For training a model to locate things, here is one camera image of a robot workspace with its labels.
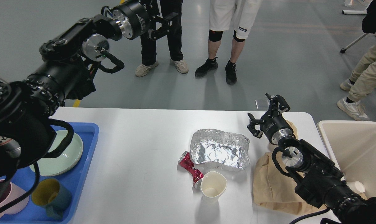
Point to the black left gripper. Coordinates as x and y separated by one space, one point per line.
139 16

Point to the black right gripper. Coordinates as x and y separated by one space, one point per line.
272 124

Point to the green plate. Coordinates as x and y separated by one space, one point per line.
67 160

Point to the dark teal mug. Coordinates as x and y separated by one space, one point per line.
51 195

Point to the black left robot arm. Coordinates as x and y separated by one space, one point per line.
71 60

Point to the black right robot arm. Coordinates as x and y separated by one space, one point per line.
318 181

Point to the person in black trousers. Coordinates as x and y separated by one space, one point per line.
174 40

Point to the grey floor plate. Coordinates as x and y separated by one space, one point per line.
262 104

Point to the aluminium foil tray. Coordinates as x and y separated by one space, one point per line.
214 148

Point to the brown paper bag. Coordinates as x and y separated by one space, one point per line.
273 190

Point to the white paper cup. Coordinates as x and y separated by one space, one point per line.
213 186

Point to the beige plastic bin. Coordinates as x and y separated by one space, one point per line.
352 147

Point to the crushed red can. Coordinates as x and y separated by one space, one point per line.
186 163

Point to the rolling stand leg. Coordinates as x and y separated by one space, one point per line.
344 49

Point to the small white cup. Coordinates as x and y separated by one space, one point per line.
356 186

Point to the person in khaki trousers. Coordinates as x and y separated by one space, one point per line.
363 77

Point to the blue plastic tray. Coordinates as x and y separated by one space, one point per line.
73 180

